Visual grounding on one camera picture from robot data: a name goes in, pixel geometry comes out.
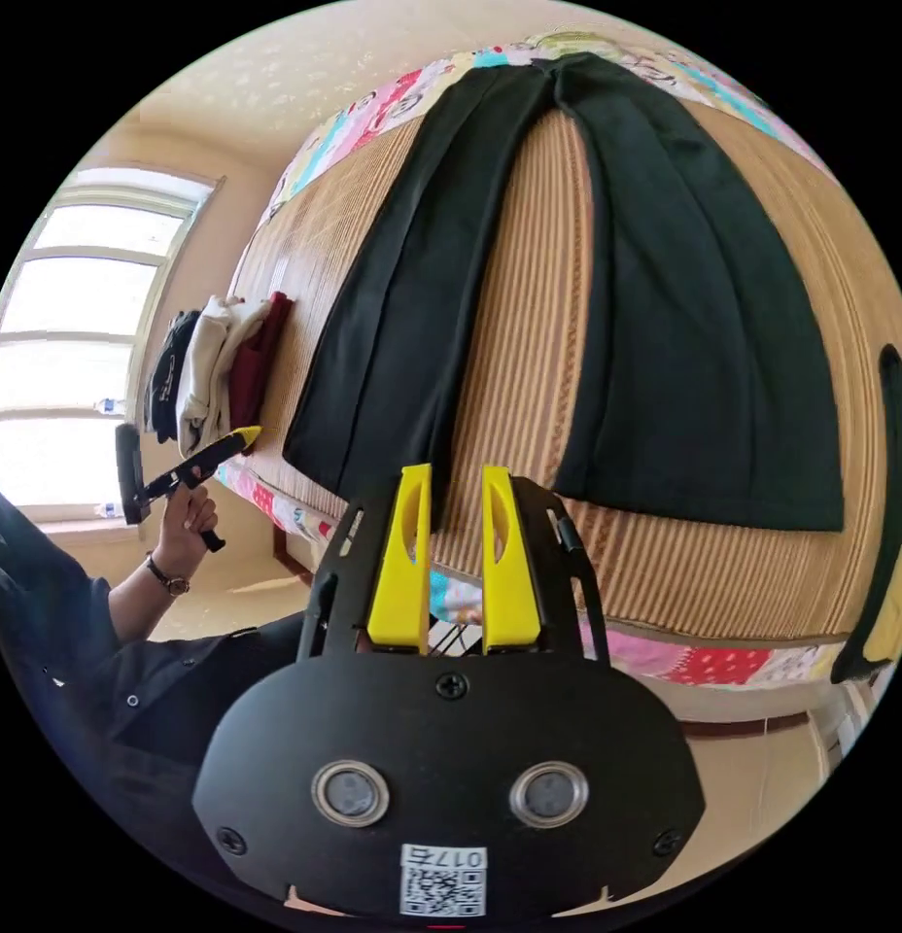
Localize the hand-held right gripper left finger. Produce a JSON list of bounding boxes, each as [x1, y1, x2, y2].
[[366, 463, 433, 651]]

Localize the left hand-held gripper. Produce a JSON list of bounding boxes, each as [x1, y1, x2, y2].
[[135, 425, 264, 554]]

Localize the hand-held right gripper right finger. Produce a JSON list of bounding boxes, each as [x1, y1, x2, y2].
[[481, 465, 545, 654]]

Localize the black long pants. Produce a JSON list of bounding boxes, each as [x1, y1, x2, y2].
[[281, 51, 847, 535]]

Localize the window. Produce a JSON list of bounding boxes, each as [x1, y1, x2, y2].
[[0, 165, 227, 528]]

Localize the person's left forearm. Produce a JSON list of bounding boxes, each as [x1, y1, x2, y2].
[[106, 550, 194, 644]]

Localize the person's body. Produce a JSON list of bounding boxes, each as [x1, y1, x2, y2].
[[0, 471, 329, 887]]

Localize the person's left hand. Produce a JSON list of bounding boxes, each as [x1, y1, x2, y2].
[[152, 479, 220, 578]]

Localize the yellow garment with black trim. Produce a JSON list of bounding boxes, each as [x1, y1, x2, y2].
[[829, 343, 902, 685]]

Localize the bed with woven mat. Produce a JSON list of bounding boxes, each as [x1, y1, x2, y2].
[[214, 28, 902, 691]]

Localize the pile of clothes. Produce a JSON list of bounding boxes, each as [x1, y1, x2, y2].
[[143, 291, 297, 459]]

